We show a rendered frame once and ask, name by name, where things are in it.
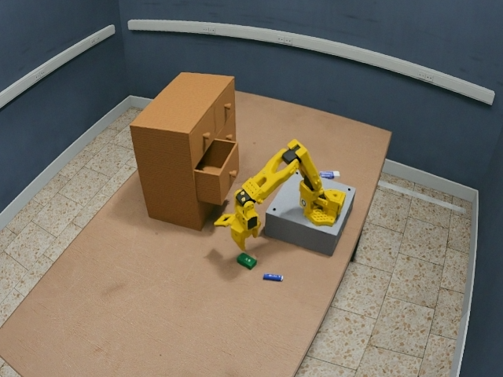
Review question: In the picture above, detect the brown chest of drawers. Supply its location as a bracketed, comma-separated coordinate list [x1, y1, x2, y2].
[130, 72, 237, 231]

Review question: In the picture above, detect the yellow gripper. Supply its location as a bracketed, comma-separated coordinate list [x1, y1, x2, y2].
[215, 214, 261, 251]

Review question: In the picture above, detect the blue cylindrical battery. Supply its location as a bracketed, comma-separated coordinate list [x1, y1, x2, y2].
[263, 273, 283, 281]

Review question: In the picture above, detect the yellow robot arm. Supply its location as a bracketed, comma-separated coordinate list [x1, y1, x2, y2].
[234, 140, 344, 231]

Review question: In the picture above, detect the wooden drawer front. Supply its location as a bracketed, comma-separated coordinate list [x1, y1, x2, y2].
[215, 82, 234, 133]
[194, 139, 239, 205]
[216, 113, 235, 141]
[190, 106, 215, 168]
[198, 201, 214, 228]

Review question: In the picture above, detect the blue and white eraser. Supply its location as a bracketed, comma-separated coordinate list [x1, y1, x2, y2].
[319, 171, 340, 179]

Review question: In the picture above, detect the green 9v battery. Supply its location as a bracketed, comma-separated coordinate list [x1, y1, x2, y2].
[237, 252, 257, 270]

